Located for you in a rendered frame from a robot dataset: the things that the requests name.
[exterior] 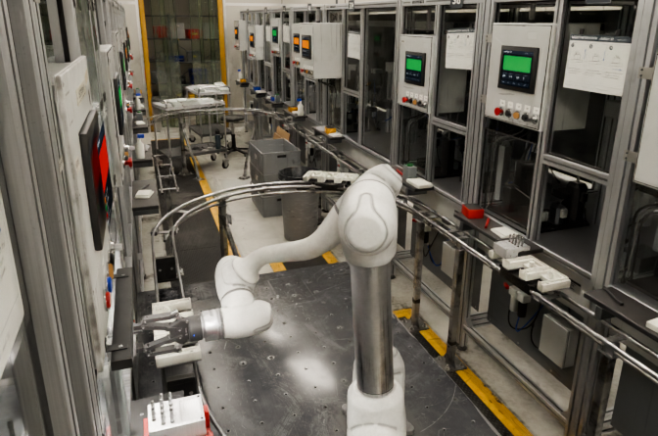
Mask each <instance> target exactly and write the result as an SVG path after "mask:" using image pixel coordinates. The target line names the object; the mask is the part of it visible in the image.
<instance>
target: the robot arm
mask: <svg viewBox="0 0 658 436"><path fill-rule="evenodd" d="M401 181H402V179H401V176H400V175H399V174H398V173H397V172H396V171H394V170H393V169H392V168H391V167H390V166H389V165H383V164H382V165H379V166H376V167H374V168H372V169H370V170H368V171H366V172H365V173H364V174H363V175H362V176H360V177H359V178H358V179H357V180H356V181H355V182H354V183H353V184H352V185H351V186H350V187H349V188H348V189H347V190H346V191H345V192H344V194H343V195H342V196H341V198H340V199H339V200H338V201H337V203H336V204H335V205H334V206H333V208H332V209H331V211H330V212H329V214H328V215H327V217H326V218H325V220H324V221H323V222H322V223H321V224H320V226H319V227H318V228H317V229H316V231H315V232H314V233H312V234H311V235H310V236H309V237H307V238H305V239H302V240H298V241H292V242H287V243H281V244H275V245H269V246H265V247H262V248H259V249H257V250H255V251H253V252H252V253H251V254H250V255H248V256H247V257H245V258H239V257H237V256H226V257H224V258H222V259H221V260H220V261H219V262H218V264H217V266H216V269H215V286H216V292H217V295H218V298H219V300H220V304H221V308H220V309H215V310H209V311H203V312H202V315H189V316H187V317H184V316H180V314H179V312H178V309H175V310H173V311H171V312H168V313H161V314H155V315H144V316H143V319H142V321H141V322H140V323H136V324H133V334H137V333H142V330H165V331H169V334H167V336H165V337H162V338H160V339H157V340H155V341H152V342H149V343H147V344H145V345H144V343H143V342H140V343H136V353H141V352H144V354H146V355H147V357H148V358H149V357H153V356H158V355H164V354H169V353H181V352H182V346H183V344H185V343H187V342H195V341H201V340H203V338H205V341H206V342H209V341H213V340H221V339H225V338H231V339H238V338H245V337H249V336H253V335H256V334H259V333H262V332H264V331H266V330H268V329H269V328H270V327H271V325H272V323H273V312H272V308H271V305H270V304H269V303H267V302H266V301H262V300H255V298H254V296H253V292H254V290H255V287H256V285H257V282H258V281H259V271H260V269H261V268H262V267H263V266H265V265H267V264H271V263H285V262H297V261H306V260H311V259H314V258H316V257H319V256H321V255H323V254H325V253H326V252H328V251H329V250H331V249H332V248H334V247H335V246H337V245H338V244H340V243H341V244H342V249H343V254H344V256H345V258H346V259H347V260H348V262H349V263H350V266H351V284H352V318H353V336H354V353H355V360H354V364H353V372H352V384H351V386H350V387H349V390H348V403H347V404H343V405H342V412H343V413H344V414H345V415H346V416H347V426H348V429H347V436H406V435H412V434H413V433H414V427H413V425H412V424H411V423H409V422H408V421H407V419H406V415H405V405H404V380H405V370H404V362H403V360H402V357H401V355H400V352H399V351H398V349H397V348H395V347H394V346H393V324H392V292H391V260H392V258H393V257H394V255H395V253H396V247H397V234H398V212H397V205H396V197H397V196H398V195H399V193H400V189H401V186H402V182H401ZM169 319H175V321H174V322H169V321H167V322H157V321H163V320H169ZM173 342H176V344H175V345H167V346H164V345H165V344H170V343H173ZM177 343H178V344H177ZM161 346H162V347H161Z"/></svg>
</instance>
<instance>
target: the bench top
mask: <svg viewBox="0 0 658 436"><path fill-rule="evenodd" d="M308 280H310V282H307V281H308ZM183 290H184V296H185V298H190V300H191V309H192V310H193V314H194V315H202V312H203V311H209V310H215V309H220V308H221V304H220V300H219V298H218V295H217V292H216V286H215V281H210V282H203V283H197V284H190V285H183ZM253 296H254V298H255V300H262V301H266V302H267V303H269V304H270V305H271V308H272V312H273V323H272V325H271V327H270V328H269V329H268V330H266V331H264V332H262V333H259V334H256V335H253V336H249V337H245V338H238V339H231V338H225V339H221V340H213V341H209V342H206V341H205V338H203V340H201V341H198V343H196V346H199V345H198V344H200V348H201V356H202V360H201V361H197V365H198V370H199V374H200V380H201V386H202V390H203V394H204V397H205V399H206V402H207V404H208V406H209V408H210V410H211V412H212V414H213V416H214V417H215V419H216V420H217V422H218V423H219V425H220V427H221V428H222V430H223V431H224V433H225V434H226V436H347V429H348V426H347V416H346V415H345V414H344V413H343V412H342V405H343V404H347V403H348V390H349V387H350V386H351V384H352V383H353V364H354V360H355V353H354V336H353V301H352V284H351V266H350V263H349V262H340V263H334V264H327V265H321V266H308V267H302V268H295V269H288V270H282V271H275V272H270V273H263V274H259V280H258V282H257V285H256V287H255V290H254V292H253ZM270 298H273V300H270ZM153 303H156V294H155V290H151V291H144V292H138V293H137V323H140V322H141V321H142V319H143V316H144V315H152V314H153V310H152V304H153ZM283 321H285V322H286V324H282V322H283ZM392 324H393V346H394V347H395V348H397V349H398V351H399V353H400V355H401V357H402V360H403V362H404V370H405V380H404V405H405V415H406V419H407V421H408V422H409V423H411V424H412V425H413V427H414V433H413V434H412V435H406V436H501V435H500V433H499V432H498V431H497V430H496V429H495V428H494V426H493V425H492V424H491V423H490V422H489V421H488V420H487V419H486V417H485V416H484V415H483V414H482V413H481V412H480V411H479V409H478V408H477V407H476V406H475V405H474V404H473V403H472V402H471V400H470V399H469V398H468V397H467V396H466V395H465V394H464V393H463V391H462V390H461V389H460V388H459V387H458V386H457V385H456V383H455V382H454V381H453V380H452V379H451V378H450V377H449V376H448V374H447V373H446V372H445V371H444V370H443V369H442V367H441V366H440V365H439V364H438V363H437V362H436V361H435V360H434V359H433V358H432V357H431V356H430V355H429V353H428V352H427V351H426V349H425V348H424V347H423V346H422V345H421V344H420V343H419V342H418V341H417V339H416V338H415V337H414V336H413V335H412V334H411V333H410V332H409V330H408V329H407V328H406V327H405V326H404V325H403V324H402V322H401V321H400V320H399V319H398V318H397V316H396V315H395V314H394V313H393V312H392ZM161 393H162V394H164V393H163V384H162V369H161V368H158V369H157V366H156V356H153V357H149V358H148V357H147V355H146V354H144V352H141V353H138V400H140V399H145V398H149V397H154V396H159V395H160V394H161Z"/></svg>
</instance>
